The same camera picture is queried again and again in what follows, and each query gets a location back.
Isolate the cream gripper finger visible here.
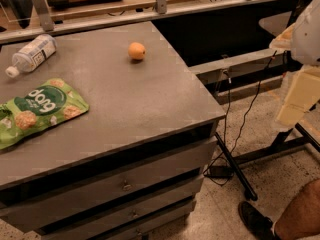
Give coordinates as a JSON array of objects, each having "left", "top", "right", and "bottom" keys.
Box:
[
  {"left": 275, "top": 66, "right": 320, "bottom": 128},
  {"left": 269, "top": 24, "right": 295, "bottom": 50}
]

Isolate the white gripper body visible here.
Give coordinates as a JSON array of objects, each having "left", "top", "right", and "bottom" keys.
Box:
[{"left": 291, "top": 0, "right": 320, "bottom": 65}]

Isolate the orange fruit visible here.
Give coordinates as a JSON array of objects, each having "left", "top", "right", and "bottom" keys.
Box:
[{"left": 128, "top": 42, "right": 146, "bottom": 60}]

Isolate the green rice chip bag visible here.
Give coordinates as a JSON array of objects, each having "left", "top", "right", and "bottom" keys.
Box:
[{"left": 0, "top": 78, "right": 89, "bottom": 150}]

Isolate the black power adapter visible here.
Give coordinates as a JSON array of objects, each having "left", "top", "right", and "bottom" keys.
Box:
[{"left": 207, "top": 166, "right": 233, "bottom": 179}]

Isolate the person's bare leg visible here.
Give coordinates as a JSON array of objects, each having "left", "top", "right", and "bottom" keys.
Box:
[{"left": 274, "top": 179, "right": 320, "bottom": 240}]

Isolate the black shoe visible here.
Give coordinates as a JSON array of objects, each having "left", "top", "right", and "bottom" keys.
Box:
[{"left": 238, "top": 201, "right": 278, "bottom": 240}]

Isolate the grey drawer cabinet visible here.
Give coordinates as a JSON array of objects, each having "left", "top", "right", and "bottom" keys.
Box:
[{"left": 0, "top": 22, "right": 224, "bottom": 240}]

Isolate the clear plastic water bottle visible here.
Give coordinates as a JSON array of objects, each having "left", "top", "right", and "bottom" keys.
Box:
[{"left": 5, "top": 34, "right": 57, "bottom": 78}]

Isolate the black table leg frame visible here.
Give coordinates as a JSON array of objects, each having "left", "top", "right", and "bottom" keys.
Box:
[{"left": 215, "top": 123, "right": 320, "bottom": 201}]

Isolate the black cable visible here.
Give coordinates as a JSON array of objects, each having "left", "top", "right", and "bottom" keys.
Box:
[{"left": 203, "top": 50, "right": 278, "bottom": 187}]

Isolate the metal shelf rail frame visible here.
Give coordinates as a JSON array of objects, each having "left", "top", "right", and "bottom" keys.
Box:
[{"left": 0, "top": 0, "right": 278, "bottom": 45}]

